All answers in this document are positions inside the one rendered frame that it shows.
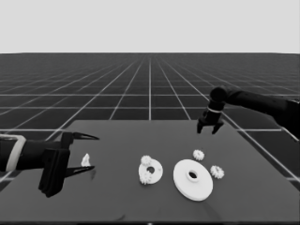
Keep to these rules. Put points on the small white gear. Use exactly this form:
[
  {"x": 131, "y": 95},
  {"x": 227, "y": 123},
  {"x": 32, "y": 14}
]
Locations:
[
  {"x": 201, "y": 155},
  {"x": 220, "y": 172},
  {"x": 142, "y": 179},
  {"x": 148, "y": 161}
]

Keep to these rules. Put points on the large thick white disc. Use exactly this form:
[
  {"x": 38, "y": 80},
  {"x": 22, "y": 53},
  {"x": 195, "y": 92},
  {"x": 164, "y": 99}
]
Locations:
[{"x": 195, "y": 190}]

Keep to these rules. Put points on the small white T-shaped piece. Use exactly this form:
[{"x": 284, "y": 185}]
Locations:
[{"x": 85, "y": 161}]

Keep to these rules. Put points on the white round carrier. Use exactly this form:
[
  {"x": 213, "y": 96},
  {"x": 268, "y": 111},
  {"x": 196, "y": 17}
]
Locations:
[{"x": 157, "y": 171}]

